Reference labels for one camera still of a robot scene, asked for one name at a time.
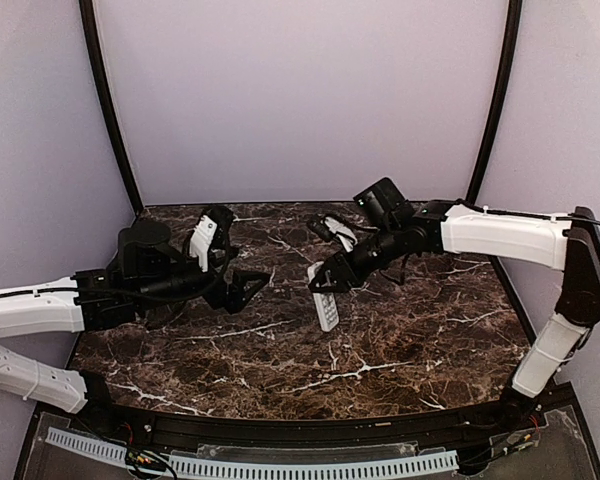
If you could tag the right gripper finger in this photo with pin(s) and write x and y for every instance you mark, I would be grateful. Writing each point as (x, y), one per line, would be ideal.
(317, 279)
(329, 287)

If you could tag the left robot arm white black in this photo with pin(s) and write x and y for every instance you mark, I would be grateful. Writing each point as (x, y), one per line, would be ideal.
(146, 273)

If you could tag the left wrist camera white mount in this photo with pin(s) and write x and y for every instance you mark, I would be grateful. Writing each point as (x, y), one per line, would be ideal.
(212, 229)

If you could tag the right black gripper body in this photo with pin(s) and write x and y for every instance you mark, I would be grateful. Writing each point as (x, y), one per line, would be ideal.
(344, 262)

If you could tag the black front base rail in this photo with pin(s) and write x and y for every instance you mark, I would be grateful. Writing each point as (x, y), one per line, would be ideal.
(456, 428)

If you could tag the right black frame post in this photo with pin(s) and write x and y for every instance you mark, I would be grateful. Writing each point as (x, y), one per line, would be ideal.
(505, 65)

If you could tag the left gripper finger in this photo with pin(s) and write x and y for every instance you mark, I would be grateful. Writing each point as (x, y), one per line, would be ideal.
(244, 286)
(223, 255)

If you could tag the left black frame post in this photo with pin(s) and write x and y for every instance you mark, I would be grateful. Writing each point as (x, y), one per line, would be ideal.
(105, 98)

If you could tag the white slotted cable duct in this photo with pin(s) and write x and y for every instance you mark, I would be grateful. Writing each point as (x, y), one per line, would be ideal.
(393, 461)

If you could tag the white remote control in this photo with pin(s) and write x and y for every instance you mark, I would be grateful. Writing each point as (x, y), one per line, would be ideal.
(326, 309)

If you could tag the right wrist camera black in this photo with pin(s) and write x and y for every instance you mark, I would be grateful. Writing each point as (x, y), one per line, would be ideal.
(328, 229)

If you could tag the black frame post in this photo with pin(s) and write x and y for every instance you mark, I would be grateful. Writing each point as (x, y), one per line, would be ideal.
(505, 65)
(105, 98)

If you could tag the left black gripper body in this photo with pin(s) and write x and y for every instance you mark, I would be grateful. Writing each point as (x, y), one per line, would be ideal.
(222, 291)

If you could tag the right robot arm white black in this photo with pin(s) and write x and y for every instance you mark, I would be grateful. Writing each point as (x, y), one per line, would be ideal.
(569, 243)

